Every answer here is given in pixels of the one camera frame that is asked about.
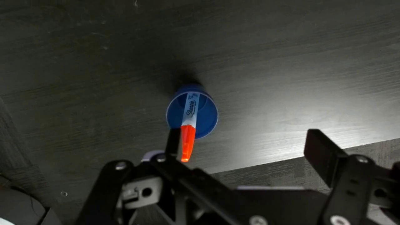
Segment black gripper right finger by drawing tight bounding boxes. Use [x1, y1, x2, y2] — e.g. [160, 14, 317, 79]
[303, 129, 400, 225]

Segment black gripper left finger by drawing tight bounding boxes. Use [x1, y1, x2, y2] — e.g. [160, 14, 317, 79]
[73, 128, 251, 225]

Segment orange capped white marker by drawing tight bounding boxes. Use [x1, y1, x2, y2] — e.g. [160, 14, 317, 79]
[178, 91, 201, 164]

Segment blue plastic cup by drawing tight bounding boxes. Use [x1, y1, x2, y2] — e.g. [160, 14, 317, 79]
[165, 81, 220, 140]

